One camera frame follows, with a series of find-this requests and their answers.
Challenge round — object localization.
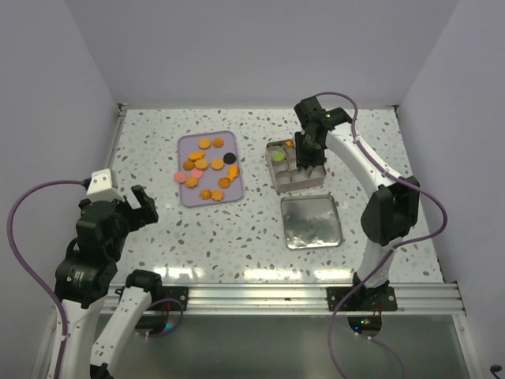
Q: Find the chocolate chip cookie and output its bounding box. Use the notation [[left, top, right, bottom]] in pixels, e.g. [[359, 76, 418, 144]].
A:
[[218, 178, 231, 189]]

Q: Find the aluminium front rail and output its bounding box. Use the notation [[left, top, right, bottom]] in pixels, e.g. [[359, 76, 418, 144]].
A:
[[163, 283, 466, 316]]

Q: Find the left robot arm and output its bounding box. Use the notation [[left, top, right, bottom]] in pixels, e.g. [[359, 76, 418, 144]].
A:
[[47, 183, 164, 378]]

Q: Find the flower cookie left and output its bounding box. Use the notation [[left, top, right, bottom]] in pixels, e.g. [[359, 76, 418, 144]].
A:
[[185, 177, 199, 188]]

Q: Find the lilac plastic tray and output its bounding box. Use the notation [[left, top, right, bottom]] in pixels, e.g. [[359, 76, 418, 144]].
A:
[[177, 130, 245, 208]]

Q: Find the round dotted biscuit right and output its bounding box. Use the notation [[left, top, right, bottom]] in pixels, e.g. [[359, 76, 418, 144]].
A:
[[211, 159, 225, 171]]

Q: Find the pink cookie tin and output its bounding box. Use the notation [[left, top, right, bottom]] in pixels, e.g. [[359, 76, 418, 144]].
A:
[[265, 139, 327, 193]]

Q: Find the pink round cookie left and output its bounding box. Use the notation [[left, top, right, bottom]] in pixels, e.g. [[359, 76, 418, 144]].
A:
[[174, 171, 187, 184]]

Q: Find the pink round cookie middle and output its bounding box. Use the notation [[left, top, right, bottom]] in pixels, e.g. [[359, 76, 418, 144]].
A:
[[191, 168, 204, 179]]

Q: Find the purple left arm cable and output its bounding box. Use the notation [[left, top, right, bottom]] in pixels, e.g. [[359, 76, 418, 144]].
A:
[[7, 179, 90, 379]]

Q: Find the swirl cookie left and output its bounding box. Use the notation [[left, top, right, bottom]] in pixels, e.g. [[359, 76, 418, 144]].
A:
[[183, 160, 194, 171]]

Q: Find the swirl flower cookie bottom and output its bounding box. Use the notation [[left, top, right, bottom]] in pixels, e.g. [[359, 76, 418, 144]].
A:
[[200, 189, 212, 200]]

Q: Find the swirl cookie top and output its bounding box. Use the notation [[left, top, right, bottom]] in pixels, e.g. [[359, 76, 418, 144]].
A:
[[212, 138, 224, 148]]

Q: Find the round dotted biscuit top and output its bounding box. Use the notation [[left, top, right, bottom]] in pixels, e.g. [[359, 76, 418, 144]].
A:
[[198, 138, 211, 149]]

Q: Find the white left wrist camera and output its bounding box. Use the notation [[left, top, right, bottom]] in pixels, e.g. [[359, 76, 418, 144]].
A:
[[87, 169, 124, 202]]

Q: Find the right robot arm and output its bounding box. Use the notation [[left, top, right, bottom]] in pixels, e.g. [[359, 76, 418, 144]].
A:
[[294, 96, 419, 310]]

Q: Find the round dotted biscuit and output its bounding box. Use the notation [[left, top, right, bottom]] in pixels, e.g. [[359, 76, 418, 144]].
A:
[[198, 138, 211, 149], [211, 159, 225, 171], [194, 159, 208, 171]]

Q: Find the silver tin lid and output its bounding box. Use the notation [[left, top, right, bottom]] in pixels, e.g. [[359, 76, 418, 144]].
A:
[[280, 194, 343, 250]]

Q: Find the orange fish cookie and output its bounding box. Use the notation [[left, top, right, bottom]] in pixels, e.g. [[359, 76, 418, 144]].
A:
[[227, 165, 239, 182], [188, 152, 205, 162]]

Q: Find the pink round cookie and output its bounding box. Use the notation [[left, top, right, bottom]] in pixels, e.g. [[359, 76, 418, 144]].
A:
[[191, 168, 204, 179], [174, 171, 187, 184]]

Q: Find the round dotted biscuit middle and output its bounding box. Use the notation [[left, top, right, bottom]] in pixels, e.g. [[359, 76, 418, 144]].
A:
[[194, 159, 208, 171]]

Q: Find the black sandwich cookie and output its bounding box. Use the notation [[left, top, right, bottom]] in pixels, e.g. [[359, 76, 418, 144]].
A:
[[223, 152, 237, 165]]

